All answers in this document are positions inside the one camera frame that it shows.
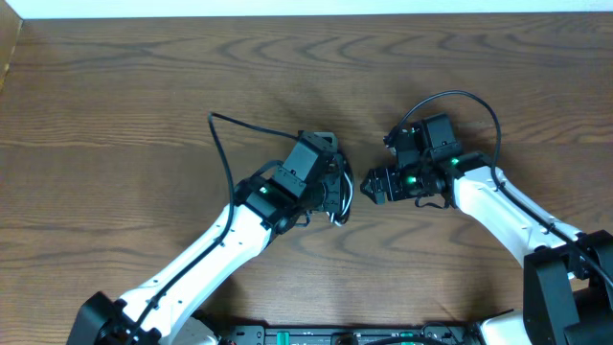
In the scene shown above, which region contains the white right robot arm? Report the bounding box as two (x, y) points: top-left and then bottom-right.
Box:
(360, 113), (612, 344)

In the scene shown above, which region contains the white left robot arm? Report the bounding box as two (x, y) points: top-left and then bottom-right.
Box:
(67, 131), (349, 344)

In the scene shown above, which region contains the wooden side panel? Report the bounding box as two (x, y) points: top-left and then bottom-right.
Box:
(0, 0), (23, 88)

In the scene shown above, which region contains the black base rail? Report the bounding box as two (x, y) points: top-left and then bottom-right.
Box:
(218, 322), (482, 345)

